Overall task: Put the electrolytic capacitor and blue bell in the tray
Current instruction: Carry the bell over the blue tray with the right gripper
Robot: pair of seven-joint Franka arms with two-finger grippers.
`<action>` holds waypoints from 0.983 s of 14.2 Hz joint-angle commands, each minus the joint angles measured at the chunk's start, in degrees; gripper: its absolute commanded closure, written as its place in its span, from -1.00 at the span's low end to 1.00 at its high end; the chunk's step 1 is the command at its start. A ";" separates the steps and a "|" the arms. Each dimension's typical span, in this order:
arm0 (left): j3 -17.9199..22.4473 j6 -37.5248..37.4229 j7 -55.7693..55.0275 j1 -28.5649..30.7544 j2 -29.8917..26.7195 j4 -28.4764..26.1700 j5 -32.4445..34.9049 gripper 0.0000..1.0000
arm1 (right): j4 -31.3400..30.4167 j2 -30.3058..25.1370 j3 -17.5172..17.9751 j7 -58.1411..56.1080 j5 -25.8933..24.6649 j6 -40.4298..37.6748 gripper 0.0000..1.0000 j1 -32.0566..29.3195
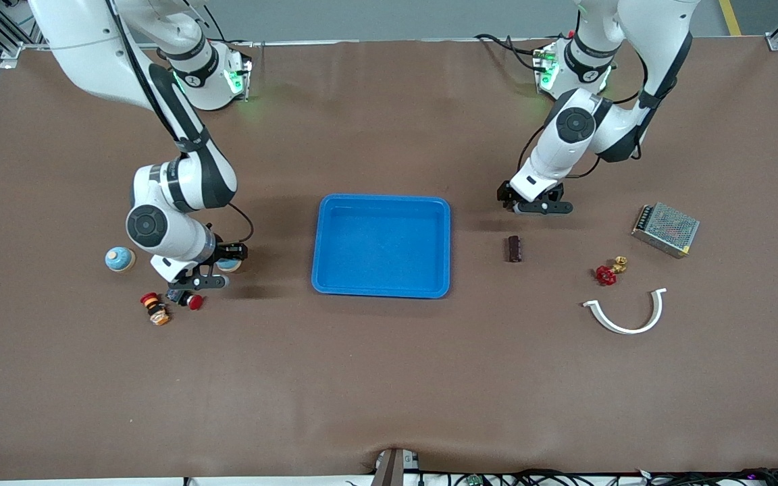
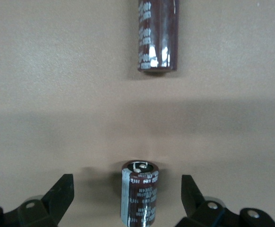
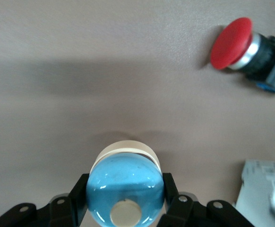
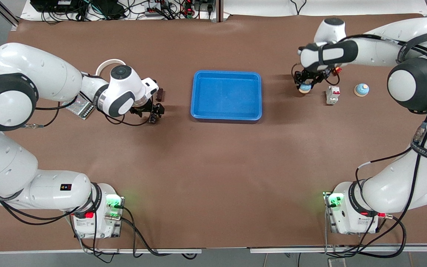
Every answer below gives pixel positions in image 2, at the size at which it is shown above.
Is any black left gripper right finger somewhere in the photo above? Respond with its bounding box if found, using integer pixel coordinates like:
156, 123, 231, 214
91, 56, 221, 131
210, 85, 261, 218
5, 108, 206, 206
175, 175, 275, 227

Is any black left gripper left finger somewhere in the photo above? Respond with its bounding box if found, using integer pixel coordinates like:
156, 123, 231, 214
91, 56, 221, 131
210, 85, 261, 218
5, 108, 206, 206
0, 174, 75, 227

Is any brown table mat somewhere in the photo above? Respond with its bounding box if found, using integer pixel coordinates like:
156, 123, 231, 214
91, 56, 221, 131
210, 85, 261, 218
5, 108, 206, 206
0, 0, 275, 227

